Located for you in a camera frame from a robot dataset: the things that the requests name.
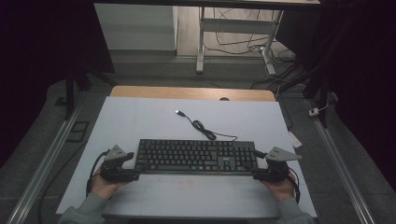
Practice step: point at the white board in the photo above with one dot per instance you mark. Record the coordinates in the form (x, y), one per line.
(140, 121)

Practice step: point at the small white adapter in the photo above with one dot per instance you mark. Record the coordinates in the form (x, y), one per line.
(313, 112)

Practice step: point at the black keyboard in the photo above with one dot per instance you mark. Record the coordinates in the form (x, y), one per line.
(186, 155)

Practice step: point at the white metal desk frame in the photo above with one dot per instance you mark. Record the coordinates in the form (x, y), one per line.
(236, 26)

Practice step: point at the metal floor rail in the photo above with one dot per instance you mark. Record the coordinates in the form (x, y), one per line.
(342, 174)
(43, 171)

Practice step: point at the wooden table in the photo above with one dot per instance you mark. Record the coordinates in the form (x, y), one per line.
(174, 92)

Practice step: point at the black stand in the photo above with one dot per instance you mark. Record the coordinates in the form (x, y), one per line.
(70, 93)

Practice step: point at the person's right hand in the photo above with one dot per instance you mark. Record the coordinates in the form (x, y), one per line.
(283, 189)

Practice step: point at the white paper tag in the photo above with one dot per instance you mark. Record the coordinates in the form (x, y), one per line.
(295, 140)

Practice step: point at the black floor bracket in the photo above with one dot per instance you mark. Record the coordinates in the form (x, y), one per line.
(77, 132)

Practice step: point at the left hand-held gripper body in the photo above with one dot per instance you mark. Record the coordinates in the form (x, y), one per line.
(113, 172)

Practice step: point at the white cabinet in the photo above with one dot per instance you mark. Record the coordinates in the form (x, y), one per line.
(137, 28)

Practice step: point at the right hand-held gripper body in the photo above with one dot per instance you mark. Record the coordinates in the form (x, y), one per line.
(278, 169)

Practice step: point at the person's left hand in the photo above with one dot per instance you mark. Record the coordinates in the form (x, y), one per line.
(102, 188)

